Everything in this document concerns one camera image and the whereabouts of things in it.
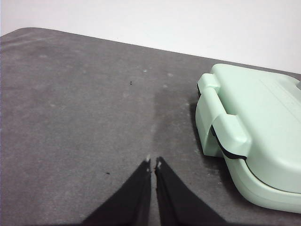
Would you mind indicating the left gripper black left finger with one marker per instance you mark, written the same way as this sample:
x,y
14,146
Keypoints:
x,y
131,200

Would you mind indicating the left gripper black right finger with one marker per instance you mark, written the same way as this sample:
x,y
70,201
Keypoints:
x,y
178,200

